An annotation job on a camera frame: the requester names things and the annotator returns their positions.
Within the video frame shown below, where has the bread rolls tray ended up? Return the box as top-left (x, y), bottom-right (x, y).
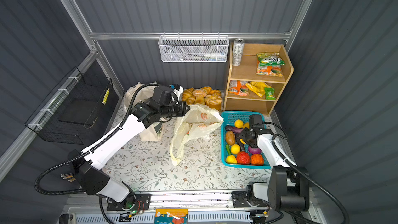
top-left (181, 86), bottom-right (223, 111)

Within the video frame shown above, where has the silver can rear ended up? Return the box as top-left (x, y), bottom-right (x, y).
top-left (232, 38), bottom-right (245, 66)

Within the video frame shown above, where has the orange snack bag shelf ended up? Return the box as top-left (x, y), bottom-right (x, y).
top-left (256, 65), bottom-right (283, 77)
top-left (229, 80), bottom-right (250, 96)

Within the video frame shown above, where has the orange snack bag lower shelf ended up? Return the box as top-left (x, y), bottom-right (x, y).
top-left (229, 80), bottom-right (250, 96)

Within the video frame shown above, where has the small green snack packet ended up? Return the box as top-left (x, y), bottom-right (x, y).
top-left (264, 87), bottom-right (276, 101)

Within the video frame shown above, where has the white wire wall basket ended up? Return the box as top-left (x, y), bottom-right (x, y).
top-left (158, 35), bottom-right (230, 63)

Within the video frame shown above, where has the yellow lemon bottom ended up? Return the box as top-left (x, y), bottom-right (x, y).
top-left (225, 155), bottom-right (238, 164)

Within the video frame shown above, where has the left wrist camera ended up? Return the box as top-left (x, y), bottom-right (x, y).
top-left (170, 84), bottom-right (183, 100)

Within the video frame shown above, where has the green chips bag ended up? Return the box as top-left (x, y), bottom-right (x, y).
top-left (257, 52), bottom-right (285, 66)

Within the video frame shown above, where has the yellow snack bag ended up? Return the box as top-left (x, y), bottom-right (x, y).
top-left (245, 82), bottom-right (271, 97)

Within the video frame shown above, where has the cream plastic grocery bag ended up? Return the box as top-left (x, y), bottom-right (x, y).
top-left (170, 104), bottom-right (224, 166)

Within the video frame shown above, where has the yellow lemon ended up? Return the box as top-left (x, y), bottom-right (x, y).
top-left (234, 119), bottom-right (245, 129)
top-left (230, 144), bottom-right (241, 155)
top-left (225, 155), bottom-right (238, 164)

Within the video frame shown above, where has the teal plastic basket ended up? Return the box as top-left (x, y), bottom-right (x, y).
top-left (221, 111), bottom-right (271, 170)

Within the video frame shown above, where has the wooden shelf unit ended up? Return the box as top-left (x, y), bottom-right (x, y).
top-left (223, 43), bottom-right (294, 116)

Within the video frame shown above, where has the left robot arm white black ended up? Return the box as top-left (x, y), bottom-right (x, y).
top-left (34, 84), bottom-right (190, 208)

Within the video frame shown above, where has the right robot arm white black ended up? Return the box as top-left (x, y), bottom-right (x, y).
top-left (231, 115), bottom-right (350, 224)

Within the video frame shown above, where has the purple eggplant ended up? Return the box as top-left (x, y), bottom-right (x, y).
top-left (225, 125), bottom-right (243, 133)

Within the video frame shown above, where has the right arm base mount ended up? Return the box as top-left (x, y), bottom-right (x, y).
top-left (230, 191), bottom-right (269, 208)

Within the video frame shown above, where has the orange yellow mango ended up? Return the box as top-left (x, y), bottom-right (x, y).
top-left (243, 122), bottom-right (250, 129)

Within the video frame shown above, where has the colourful box at front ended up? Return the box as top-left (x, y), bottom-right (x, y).
top-left (154, 208), bottom-right (189, 224)

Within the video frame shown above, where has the white tube in basket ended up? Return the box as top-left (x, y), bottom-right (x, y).
top-left (183, 52), bottom-right (227, 60)

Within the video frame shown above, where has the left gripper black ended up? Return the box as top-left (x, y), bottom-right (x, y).
top-left (160, 101), bottom-right (191, 119)

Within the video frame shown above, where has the orange pumpkin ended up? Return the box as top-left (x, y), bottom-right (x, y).
top-left (250, 154), bottom-right (264, 166)

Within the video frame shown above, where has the black wire wall basket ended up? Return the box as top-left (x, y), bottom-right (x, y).
top-left (25, 69), bottom-right (119, 145)

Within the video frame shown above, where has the yellow lemon left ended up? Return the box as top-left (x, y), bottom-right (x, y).
top-left (230, 144), bottom-right (241, 155)

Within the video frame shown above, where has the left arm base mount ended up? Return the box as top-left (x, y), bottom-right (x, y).
top-left (106, 194), bottom-right (152, 212)

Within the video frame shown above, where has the green chili pepper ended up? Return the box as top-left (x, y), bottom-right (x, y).
top-left (226, 144), bottom-right (232, 156)

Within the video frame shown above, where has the beige canvas tote bag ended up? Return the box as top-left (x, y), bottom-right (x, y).
top-left (124, 82), bottom-right (163, 142)

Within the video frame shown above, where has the yellow lemon top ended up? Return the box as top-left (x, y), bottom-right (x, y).
top-left (234, 119), bottom-right (245, 129)

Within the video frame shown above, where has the orange snack bag top shelf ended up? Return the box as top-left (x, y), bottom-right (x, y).
top-left (256, 65), bottom-right (283, 77)

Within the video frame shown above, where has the purple onion lower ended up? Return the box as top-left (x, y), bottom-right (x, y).
top-left (248, 146), bottom-right (262, 155)

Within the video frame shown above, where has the brown potato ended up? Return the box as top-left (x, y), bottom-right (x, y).
top-left (225, 131), bottom-right (236, 146)

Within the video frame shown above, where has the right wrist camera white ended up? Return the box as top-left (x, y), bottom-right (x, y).
top-left (249, 115), bottom-right (264, 129)

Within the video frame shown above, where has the red tomato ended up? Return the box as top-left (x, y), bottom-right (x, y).
top-left (236, 151), bottom-right (250, 165)

